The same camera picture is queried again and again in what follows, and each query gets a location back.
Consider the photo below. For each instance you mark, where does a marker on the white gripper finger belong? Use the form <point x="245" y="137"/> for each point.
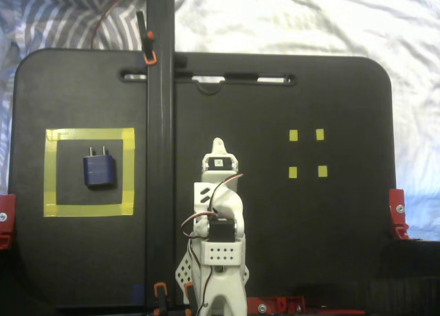
<point x="219" y="147"/>

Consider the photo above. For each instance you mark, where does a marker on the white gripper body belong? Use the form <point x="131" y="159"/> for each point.
<point x="219" y="163"/>

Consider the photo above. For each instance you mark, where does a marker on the blue and white charger block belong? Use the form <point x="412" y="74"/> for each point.
<point x="99" y="171"/>

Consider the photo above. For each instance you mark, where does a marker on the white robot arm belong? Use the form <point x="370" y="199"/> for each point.
<point x="223" y="295"/>

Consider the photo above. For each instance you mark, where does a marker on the orange and black spring clamp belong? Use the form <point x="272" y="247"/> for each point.
<point x="161" y="293"/>
<point x="189" y="293"/>
<point x="148" y="48"/>

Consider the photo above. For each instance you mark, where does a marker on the small blue tape piece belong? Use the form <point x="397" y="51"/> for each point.
<point x="138" y="293"/>

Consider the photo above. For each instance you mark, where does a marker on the white grey patterned bedsheet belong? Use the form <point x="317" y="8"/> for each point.
<point x="309" y="20"/>

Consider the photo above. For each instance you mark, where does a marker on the yellow tape square outline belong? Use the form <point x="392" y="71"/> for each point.
<point x="49" y="171"/>

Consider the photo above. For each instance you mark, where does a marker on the black backdrop board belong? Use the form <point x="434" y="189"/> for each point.
<point x="412" y="278"/>

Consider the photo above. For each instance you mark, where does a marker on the black flat rail bar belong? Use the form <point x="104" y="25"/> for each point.
<point x="159" y="158"/>

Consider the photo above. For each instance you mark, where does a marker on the red post base bracket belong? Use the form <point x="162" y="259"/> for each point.
<point x="275" y="304"/>

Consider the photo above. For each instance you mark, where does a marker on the red corner bracket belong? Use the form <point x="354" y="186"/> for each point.
<point x="395" y="199"/>
<point x="7" y="206"/>

